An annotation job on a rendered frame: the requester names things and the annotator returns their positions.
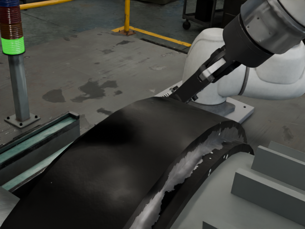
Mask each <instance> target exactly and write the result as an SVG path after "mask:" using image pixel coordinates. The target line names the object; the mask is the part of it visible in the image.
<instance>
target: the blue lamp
mask: <svg viewBox="0 0 305 229"><path fill-rule="evenodd" d="M19 4H20V1H19V0H0V6H1V7H14V6H18V5H19Z"/></svg>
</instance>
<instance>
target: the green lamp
mask: <svg viewBox="0 0 305 229"><path fill-rule="evenodd" d="M1 42H2V49H3V52H4V53H6V54H11V55H14V54H20V53H23V52H24V51H25V47H24V38H23V37H22V38H20V39H16V40H6V39H3V38H1Z"/></svg>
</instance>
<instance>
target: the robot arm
mask: <svg viewBox="0 0 305 229"><path fill-rule="evenodd" d="M304 38H305V0H247V1H246V2H245V3H244V4H242V5H241V12H240V14H238V15H237V16H236V17H235V18H234V19H233V20H232V21H231V22H230V23H229V24H228V25H226V26H225V28H224V29H221V28H209V29H205V30H203V31H202V32H201V33H200V34H199V35H198V36H197V37H196V38H195V40H194V41H193V43H192V45H191V47H190V49H189V52H188V54H187V57H186V61H185V65H184V71H183V77H182V85H181V86H180V87H178V86H172V87H171V88H170V89H169V90H171V89H172V90H173V93H171V94H170V95H169V96H168V97H170V98H173V99H175V100H178V101H181V102H184V103H186V104H189V105H192V106H195V107H198V108H200V109H203V110H206V111H209V112H212V113H214V114H217V115H220V116H223V117H224V116H225V115H226V114H228V113H229V112H232V111H234V110H235V107H236V106H235V105H234V104H232V103H229V102H226V98H227V97H230V96H235V95H240V96H245V97H249V98H254V99H261V100H290V99H293V98H297V97H300V96H302V95H303V94H304V93H305V45H304V43H303V41H302V40H303V39H304Z"/></svg>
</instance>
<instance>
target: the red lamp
mask: <svg viewBox="0 0 305 229"><path fill-rule="evenodd" d="M0 22H1V23H4V24H15V23H19V22H21V12H20V5H18V6H14V7H1V6H0Z"/></svg>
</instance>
